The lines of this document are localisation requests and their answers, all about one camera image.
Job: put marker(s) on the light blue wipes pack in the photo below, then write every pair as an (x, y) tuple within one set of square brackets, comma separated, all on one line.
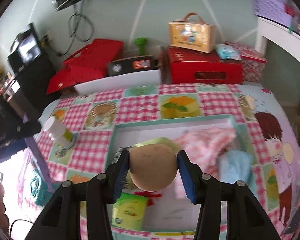
[(227, 52)]

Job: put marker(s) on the tan round sponge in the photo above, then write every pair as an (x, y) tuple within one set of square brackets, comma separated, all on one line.
[(152, 167)]

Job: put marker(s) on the pink patterned box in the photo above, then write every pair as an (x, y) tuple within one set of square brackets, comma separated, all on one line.
[(252, 61)]

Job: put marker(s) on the black rectangular box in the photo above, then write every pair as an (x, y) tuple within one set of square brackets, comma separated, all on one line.
[(132, 65)]

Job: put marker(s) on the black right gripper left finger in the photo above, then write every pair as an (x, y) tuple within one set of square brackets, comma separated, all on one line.
[(118, 175)]

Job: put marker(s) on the teal embossed silicone mat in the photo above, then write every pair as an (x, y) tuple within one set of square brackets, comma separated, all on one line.
[(40, 192)]

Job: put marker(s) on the white cap supplement bottle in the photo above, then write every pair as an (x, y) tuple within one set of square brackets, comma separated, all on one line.
[(58, 132)]

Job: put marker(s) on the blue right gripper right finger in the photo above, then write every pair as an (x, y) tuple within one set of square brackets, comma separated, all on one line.
[(188, 173)]

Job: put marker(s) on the white teal rimmed tray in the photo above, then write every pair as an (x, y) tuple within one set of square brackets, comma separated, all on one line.
[(169, 211)]

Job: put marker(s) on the purple storage basket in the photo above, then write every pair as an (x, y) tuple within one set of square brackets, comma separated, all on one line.
[(283, 12)]

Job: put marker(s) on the yellow carton with handle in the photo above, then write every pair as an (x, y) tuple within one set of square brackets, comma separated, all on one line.
[(192, 32)]

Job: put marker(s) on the white shelf unit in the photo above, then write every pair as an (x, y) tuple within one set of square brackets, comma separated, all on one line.
[(282, 51)]

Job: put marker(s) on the pink fluffy cloth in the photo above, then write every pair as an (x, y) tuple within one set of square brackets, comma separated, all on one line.
[(204, 146)]

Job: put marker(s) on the patchwork dessert print tablecloth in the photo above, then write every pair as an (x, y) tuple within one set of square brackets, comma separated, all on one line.
[(275, 172)]

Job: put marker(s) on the green tea packet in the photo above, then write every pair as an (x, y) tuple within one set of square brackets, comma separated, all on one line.
[(129, 211)]

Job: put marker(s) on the white long board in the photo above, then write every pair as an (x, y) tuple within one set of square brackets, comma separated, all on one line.
[(144, 78)]

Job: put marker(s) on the green microfiber cloth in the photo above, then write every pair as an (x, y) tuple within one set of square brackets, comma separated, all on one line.
[(161, 140)]

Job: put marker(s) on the light blue cloth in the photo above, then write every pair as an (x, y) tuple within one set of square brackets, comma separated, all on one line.
[(234, 165)]

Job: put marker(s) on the red gift bag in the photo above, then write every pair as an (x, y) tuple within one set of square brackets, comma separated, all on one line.
[(87, 64)]

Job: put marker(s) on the red cardboard box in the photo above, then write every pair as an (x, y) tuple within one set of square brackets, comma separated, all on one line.
[(189, 66)]

